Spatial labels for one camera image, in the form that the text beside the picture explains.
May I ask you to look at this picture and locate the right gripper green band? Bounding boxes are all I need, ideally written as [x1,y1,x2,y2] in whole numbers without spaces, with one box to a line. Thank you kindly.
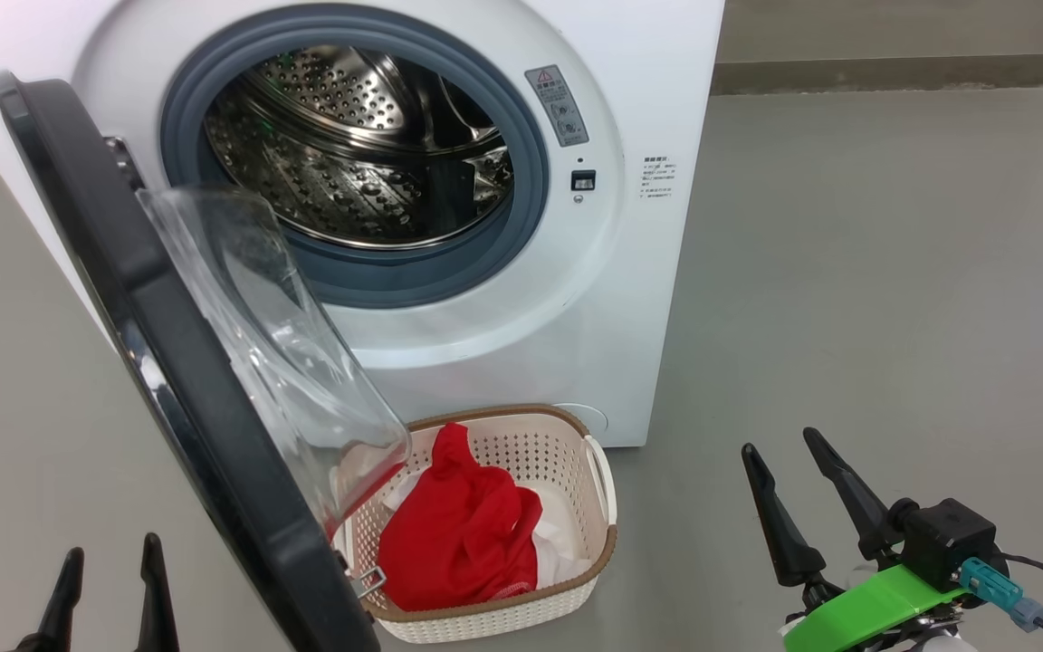
[742,427,975,652]

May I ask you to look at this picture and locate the grey warning sticker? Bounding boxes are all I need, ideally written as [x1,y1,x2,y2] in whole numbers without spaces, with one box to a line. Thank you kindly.
[524,64,590,148]

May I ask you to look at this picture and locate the grey wall baseboard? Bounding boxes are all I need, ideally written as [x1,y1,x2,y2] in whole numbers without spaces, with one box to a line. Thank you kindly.
[712,53,1043,96]

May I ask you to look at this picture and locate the cream perforated laundry basket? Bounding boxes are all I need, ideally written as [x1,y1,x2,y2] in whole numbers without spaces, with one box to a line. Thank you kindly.
[331,404,618,644]

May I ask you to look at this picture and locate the grey rubber door gasket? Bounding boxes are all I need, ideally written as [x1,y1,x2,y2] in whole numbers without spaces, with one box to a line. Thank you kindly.
[159,5,550,309]

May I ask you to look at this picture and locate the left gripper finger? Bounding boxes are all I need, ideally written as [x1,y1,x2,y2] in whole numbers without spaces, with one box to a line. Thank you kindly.
[33,547,86,652]
[134,532,180,652]

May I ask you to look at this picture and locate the red and white garment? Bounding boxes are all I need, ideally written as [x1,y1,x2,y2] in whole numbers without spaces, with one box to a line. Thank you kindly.
[377,422,595,613]

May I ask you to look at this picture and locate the white front-load washing machine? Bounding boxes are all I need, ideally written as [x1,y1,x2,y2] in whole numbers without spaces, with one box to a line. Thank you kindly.
[0,0,727,449]

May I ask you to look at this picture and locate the black round washing machine door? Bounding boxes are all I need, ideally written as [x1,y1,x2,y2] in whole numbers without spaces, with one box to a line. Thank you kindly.
[0,71,414,652]

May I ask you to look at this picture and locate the perforated steel drum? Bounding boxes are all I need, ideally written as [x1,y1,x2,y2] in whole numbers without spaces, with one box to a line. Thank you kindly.
[205,45,515,250]

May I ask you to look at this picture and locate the right camera cable teal plug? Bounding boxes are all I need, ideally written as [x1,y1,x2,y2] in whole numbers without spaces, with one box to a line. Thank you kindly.
[958,552,1043,646]

